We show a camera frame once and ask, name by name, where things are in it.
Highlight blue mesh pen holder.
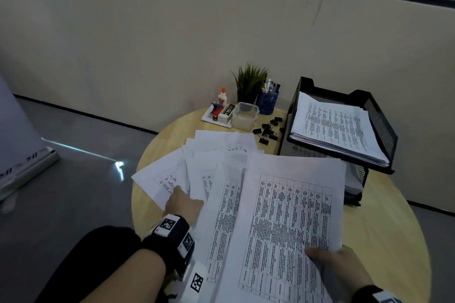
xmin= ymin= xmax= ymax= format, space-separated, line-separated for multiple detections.
xmin=256 ymin=90 xmax=280 ymax=116

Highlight heap of black binder clips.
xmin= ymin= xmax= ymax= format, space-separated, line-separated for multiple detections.
xmin=252 ymin=117 xmax=285 ymax=146

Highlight person's right hand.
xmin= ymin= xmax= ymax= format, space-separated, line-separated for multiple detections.
xmin=305 ymin=245 xmax=376 ymax=300

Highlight black left wrist band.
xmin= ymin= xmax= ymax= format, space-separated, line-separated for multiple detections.
xmin=141 ymin=214 xmax=195 ymax=278

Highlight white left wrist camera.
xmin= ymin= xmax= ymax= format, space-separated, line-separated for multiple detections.
xmin=162 ymin=263 xmax=207 ymax=303

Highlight green potted plant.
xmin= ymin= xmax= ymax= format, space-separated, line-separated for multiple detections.
xmin=231 ymin=63 xmax=269 ymax=105

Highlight grey flat case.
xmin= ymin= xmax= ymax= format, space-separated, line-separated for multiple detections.
xmin=0 ymin=75 xmax=60 ymax=213

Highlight white tray with stapler items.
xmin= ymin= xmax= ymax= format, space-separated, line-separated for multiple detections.
xmin=200 ymin=104 xmax=235 ymax=129

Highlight pile of printed papers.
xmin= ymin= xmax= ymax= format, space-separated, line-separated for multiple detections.
xmin=131 ymin=130 xmax=265 ymax=214

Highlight black mesh paper tray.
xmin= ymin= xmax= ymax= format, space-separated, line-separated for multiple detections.
xmin=279 ymin=76 xmax=399 ymax=207

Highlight clear plastic box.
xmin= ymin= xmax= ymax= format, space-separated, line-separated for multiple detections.
xmin=231 ymin=101 xmax=260 ymax=132

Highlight round wooden table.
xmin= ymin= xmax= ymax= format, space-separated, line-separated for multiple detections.
xmin=131 ymin=107 xmax=433 ymax=303

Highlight white box black label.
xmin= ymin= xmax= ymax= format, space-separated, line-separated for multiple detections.
xmin=217 ymin=103 xmax=236 ymax=124

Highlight person's left forearm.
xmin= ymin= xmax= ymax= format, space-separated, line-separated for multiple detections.
xmin=80 ymin=248 xmax=167 ymax=303

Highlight person's left hand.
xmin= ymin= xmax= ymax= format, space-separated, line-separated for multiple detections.
xmin=163 ymin=185 xmax=205 ymax=227

